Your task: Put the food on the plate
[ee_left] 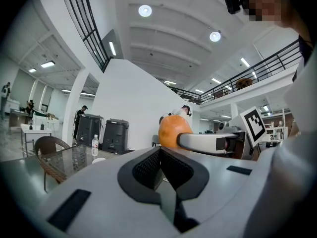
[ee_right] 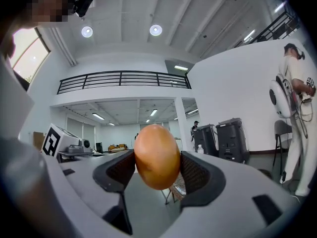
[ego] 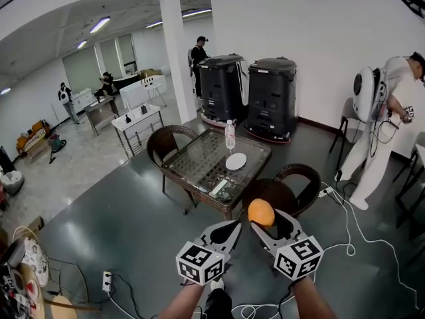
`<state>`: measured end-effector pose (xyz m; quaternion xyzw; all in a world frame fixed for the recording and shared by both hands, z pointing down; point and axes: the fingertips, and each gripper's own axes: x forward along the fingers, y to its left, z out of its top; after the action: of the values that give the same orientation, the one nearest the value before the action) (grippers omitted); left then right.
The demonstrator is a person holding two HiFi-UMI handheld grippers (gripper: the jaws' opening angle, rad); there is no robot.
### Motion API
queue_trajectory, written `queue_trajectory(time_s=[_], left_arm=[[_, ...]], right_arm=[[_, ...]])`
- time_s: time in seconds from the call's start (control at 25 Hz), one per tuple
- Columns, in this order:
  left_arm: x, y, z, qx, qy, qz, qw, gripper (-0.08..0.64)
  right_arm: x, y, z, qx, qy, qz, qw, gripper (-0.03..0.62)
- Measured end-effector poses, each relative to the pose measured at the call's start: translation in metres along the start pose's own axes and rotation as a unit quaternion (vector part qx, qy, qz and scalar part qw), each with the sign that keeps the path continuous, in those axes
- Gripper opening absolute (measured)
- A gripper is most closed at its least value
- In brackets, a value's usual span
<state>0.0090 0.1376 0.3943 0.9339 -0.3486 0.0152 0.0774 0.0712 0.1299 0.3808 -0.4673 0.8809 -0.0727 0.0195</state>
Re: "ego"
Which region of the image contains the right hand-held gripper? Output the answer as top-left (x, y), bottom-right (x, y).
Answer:
top-left (250, 208), bottom-right (325, 281)

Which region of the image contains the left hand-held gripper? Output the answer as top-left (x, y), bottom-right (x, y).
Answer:
top-left (175, 220), bottom-right (243, 286)

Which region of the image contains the brown egg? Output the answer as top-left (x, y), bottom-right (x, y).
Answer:
top-left (248, 198), bottom-right (276, 228)

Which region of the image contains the small white plate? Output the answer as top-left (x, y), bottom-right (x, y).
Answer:
top-left (225, 153), bottom-right (248, 171)

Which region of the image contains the person's right forearm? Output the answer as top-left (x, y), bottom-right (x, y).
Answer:
top-left (291, 275), bottom-right (339, 319)

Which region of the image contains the person's left forearm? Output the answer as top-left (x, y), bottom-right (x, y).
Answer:
top-left (155, 281), bottom-right (209, 319)

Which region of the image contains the brown wicker chair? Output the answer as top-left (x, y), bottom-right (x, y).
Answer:
top-left (238, 163), bottom-right (322, 222)

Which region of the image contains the person's leg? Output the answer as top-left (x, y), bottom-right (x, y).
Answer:
top-left (201, 276), bottom-right (234, 319)

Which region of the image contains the wicker glass-top table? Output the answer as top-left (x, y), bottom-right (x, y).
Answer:
top-left (161, 128), bottom-right (274, 221)

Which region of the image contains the clear plastic water bottle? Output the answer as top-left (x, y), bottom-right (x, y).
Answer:
top-left (224, 119), bottom-right (236, 150)

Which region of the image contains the wicker chair back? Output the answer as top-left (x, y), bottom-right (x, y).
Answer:
top-left (146, 124), bottom-right (200, 193)

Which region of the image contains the black wheeled machine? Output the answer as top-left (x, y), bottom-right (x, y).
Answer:
top-left (244, 56), bottom-right (298, 144)
top-left (197, 54), bottom-right (249, 128)

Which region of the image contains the grey chair with black legs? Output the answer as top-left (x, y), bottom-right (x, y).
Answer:
top-left (329, 97), bottom-right (367, 173)

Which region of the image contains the white work table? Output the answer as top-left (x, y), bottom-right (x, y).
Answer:
top-left (111, 104), bottom-right (165, 158)

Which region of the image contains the round wooden stool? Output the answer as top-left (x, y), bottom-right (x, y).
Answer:
top-left (48, 294), bottom-right (80, 319)

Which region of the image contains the steel work table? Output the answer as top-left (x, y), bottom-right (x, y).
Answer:
top-left (82, 95), bottom-right (121, 136)

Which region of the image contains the floor vacuum cleaner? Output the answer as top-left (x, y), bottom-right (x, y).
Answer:
top-left (47, 133), bottom-right (68, 165)

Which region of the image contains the white patterned bag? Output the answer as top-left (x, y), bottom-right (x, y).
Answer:
top-left (19, 239), bottom-right (50, 288)

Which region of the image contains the yellow sofa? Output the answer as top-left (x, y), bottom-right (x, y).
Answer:
top-left (16, 119), bottom-right (51, 155)

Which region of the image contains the white bean bag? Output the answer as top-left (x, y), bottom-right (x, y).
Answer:
top-left (0, 169), bottom-right (25, 196)

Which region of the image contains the white floor cable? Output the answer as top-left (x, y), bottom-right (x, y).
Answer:
top-left (321, 180), bottom-right (420, 309)

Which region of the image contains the black floor cable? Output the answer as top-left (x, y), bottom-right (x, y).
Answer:
top-left (110, 272), bottom-right (142, 319)

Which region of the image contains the black frame table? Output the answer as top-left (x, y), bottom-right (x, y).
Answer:
top-left (393, 140), bottom-right (425, 241)

